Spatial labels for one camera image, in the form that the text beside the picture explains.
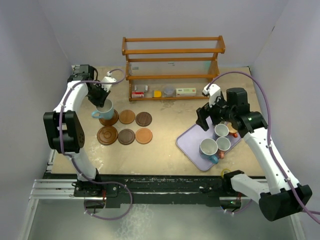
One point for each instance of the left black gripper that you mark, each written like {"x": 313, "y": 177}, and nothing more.
{"x": 100, "y": 102}

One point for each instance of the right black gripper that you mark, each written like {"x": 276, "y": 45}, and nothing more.
{"x": 206, "y": 111}

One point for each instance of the large blue mug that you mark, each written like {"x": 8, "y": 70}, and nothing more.
{"x": 105, "y": 112}
{"x": 208, "y": 150}

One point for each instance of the brown ringed coaster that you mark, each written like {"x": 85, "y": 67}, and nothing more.
{"x": 110, "y": 122}
{"x": 107, "y": 135}

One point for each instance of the light wood coaster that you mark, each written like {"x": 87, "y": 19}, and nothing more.
{"x": 127, "y": 116}

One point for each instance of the dark walnut coaster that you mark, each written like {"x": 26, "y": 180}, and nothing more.
{"x": 126, "y": 136}
{"x": 143, "y": 119}

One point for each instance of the orange wood coaster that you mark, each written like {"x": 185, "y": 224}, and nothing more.
{"x": 143, "y": 135}

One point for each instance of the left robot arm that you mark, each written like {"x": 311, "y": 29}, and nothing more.
{"x": 62, "y": 125}

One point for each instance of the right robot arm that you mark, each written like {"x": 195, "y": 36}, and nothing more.
{"x": 283, "y": 195}

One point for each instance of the small grey mug rear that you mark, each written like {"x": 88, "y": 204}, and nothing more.
{"x": 220, "y": 130}

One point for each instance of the orange brown mug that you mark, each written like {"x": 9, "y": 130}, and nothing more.
{"x": 231, "y": 131}

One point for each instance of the red white small box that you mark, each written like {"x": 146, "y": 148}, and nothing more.
{"x": 139, "y": 91}

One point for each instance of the large blue mug front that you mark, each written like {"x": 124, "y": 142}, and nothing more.
{"x": 208, "y": 150}

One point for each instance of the lavender plastic tray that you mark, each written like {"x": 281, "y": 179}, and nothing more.
{"x": 190, "y": 140}

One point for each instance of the white long box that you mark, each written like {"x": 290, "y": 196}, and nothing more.
{"x": 186, "y": 92}

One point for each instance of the yellow small container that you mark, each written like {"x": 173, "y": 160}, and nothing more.
{"x": 157, "y": 94}

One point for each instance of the yellow tape roll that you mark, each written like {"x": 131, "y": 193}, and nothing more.
{"x": 225, "y": 171}

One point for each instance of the wooden three-tier shelf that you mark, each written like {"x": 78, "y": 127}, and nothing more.
{"x": 169, "y": 58}

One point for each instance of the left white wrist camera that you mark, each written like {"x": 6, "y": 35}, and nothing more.
{"x": 108, "y": 81}

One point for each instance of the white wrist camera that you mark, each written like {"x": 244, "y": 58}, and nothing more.
{"x": 108, "y": 81}
{"x": 212, "y": 91}

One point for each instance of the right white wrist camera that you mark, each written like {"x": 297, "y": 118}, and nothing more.
{"x": 212, "y": 91}

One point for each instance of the small orange-handled mug front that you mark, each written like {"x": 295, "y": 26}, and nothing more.
{"x": 223, "y": 145}

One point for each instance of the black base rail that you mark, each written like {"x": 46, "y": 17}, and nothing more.
{"x": 154, "y": 189}

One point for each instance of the aluminium frame rail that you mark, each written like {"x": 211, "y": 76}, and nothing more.
{"x": 49, "y": 188}

